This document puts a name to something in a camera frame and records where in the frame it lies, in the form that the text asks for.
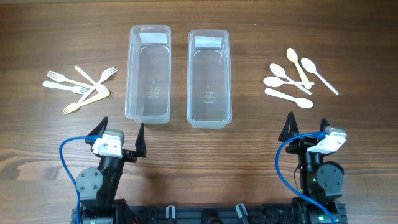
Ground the blue cable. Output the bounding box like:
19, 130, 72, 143
275, 131, 336, 224
58, 135, 102, 224

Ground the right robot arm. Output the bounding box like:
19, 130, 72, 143
275, 112, 348, 224

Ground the white spoon long thin handle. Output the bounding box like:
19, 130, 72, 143
269, 63, 312, 95

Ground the yellow plastic fork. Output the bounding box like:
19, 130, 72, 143
63, 91, 111, 115

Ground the cream fork upper left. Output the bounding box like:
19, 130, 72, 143
47, 70, 91, 88

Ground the white fork thin handle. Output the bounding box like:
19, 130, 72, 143
75, 65, 107, 92

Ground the clear plastic container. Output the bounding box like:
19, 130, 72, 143
124, 25, 172, 124
187, 29, 232, 129

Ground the left clear plastic container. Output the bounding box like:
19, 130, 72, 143
124, 25, 172, 124

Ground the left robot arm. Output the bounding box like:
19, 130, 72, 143
70, 117, 146, 224

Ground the white fork pointing upper right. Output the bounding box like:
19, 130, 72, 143
78, 67, 118, 103

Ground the cream spoon lowest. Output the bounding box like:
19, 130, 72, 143
264, 88, 313, 109

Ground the right clear plastic container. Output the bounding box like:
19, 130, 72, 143
187, 29, 232, 129

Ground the left blue cable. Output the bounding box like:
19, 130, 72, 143
58, 135, 102, 224

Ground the right blue cable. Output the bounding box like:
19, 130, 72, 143
275, 131, 336, 224

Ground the pale blue white fork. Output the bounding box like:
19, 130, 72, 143
42, 80, 88, 95

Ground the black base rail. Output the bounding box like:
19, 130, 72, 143
70, 200, 331, 224

